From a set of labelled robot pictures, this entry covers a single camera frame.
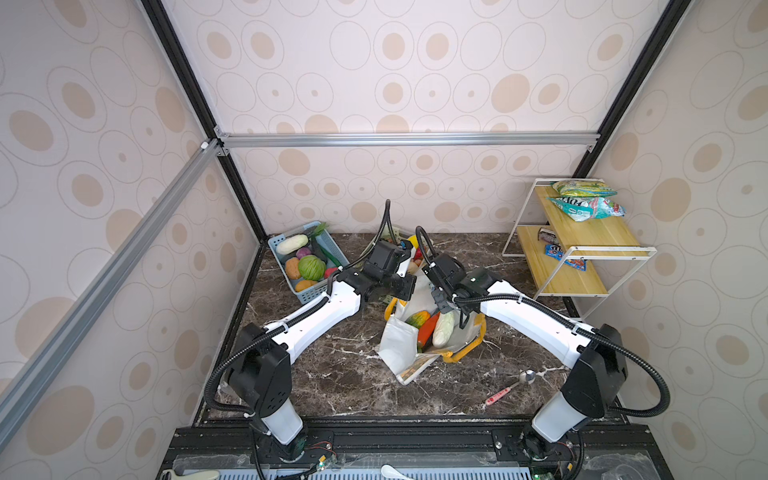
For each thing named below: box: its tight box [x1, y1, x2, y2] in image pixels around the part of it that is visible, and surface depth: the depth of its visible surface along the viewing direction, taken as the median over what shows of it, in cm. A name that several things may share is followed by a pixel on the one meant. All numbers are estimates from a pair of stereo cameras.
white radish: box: [276, 234, 309, 255], surface depth 111 cm
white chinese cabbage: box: [432, 310, 455, 349], surface depth 87 cm
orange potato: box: [285, 257, 301, 280], surface depth 106 cm
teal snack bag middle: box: [546, 196, 627, 222], surface depth 76 cm
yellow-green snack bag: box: [552, 180, 618, 197], surface depth 79 cm
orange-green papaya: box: [405, 310, 431, 329], surface depth 93 cm
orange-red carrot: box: [418, 311, 441, 348], surface depth 91 cm
